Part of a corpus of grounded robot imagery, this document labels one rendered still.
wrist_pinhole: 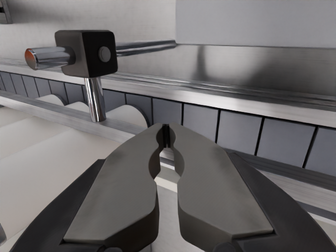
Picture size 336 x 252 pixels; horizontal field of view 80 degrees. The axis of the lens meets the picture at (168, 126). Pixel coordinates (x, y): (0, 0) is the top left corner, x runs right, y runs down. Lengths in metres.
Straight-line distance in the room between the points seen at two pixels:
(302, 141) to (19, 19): 0.48
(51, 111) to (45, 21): 0.24
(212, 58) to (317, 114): 0.12
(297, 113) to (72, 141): 0.18
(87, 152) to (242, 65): 0.17
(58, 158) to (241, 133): 0.16
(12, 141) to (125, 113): 0.11
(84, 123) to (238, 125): 0.14
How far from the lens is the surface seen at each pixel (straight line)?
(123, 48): 0.18
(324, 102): 0.21
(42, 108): 0.23
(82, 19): 0.36
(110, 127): 0.16
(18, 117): 0.32
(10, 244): 0.51
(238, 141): 0.20
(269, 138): 0.20
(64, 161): 0.17
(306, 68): 0.23
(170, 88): 0.21
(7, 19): 0.52
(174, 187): 0.22
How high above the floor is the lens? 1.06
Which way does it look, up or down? 52 degrees down
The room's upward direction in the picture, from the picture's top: 127 degrees counter-clockwise
